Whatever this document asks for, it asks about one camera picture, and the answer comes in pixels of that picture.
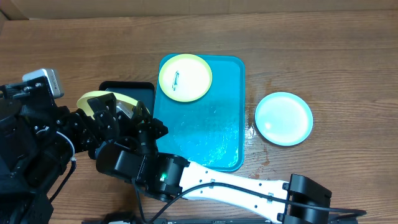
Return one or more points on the black water tray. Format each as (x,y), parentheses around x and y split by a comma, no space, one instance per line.
(140,91)

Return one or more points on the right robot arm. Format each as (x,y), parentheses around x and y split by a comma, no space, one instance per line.
(133,156)

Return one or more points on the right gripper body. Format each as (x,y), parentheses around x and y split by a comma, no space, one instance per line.
(147,141)

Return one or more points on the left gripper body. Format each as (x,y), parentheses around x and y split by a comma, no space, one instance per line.
(79,130)

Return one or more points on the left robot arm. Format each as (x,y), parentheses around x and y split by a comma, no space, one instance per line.
(39,141)

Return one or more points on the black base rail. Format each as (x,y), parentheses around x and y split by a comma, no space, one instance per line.
(130,218)

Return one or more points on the teal plastic serving tray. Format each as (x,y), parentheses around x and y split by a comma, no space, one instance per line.
(210,130)

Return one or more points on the light blue plate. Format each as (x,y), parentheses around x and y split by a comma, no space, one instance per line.
(284,119)

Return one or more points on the yellow-green plate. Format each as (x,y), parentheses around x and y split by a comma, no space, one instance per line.
(185,77)
(121,106)

